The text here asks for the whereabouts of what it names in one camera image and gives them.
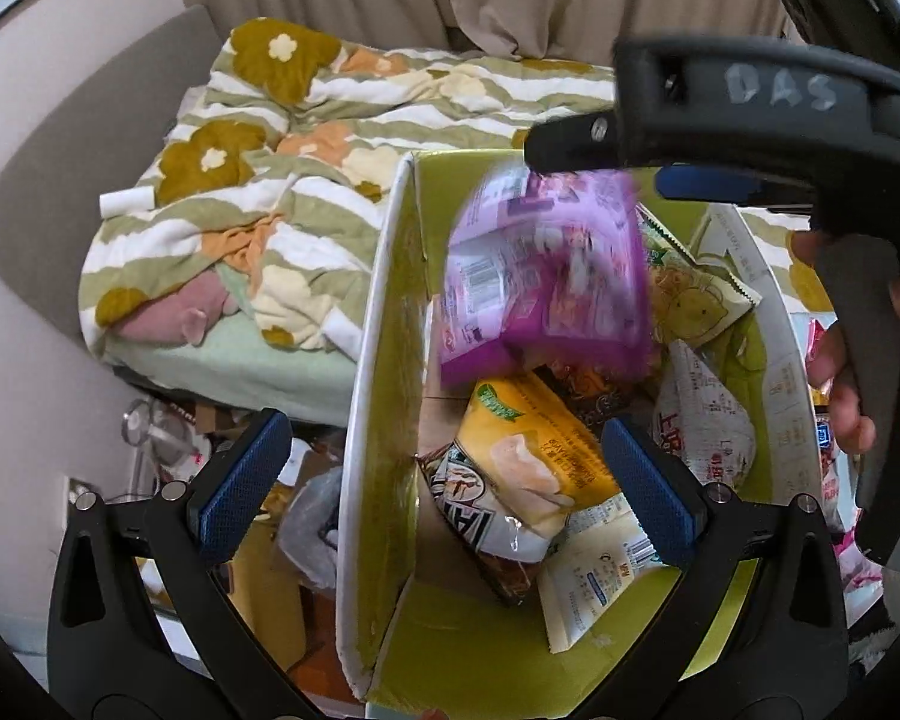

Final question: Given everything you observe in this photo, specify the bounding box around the purple snack bag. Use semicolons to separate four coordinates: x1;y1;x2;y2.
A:
439;160;652;385

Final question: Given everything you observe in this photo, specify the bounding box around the yellow barbecue chips bag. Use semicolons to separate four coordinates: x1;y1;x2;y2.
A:
418;372;619;606

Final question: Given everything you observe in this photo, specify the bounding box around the person's right hand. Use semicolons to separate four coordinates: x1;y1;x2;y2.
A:
790;229;900;457

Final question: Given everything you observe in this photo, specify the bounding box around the white red snack packet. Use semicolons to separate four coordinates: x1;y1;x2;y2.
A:
650;340;758;491

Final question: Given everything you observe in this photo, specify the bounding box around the green cardboard box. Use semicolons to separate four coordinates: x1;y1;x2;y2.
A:
336;149;821;718

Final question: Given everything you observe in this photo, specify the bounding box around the green striped floral blanket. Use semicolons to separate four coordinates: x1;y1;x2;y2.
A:
77;16;616;356

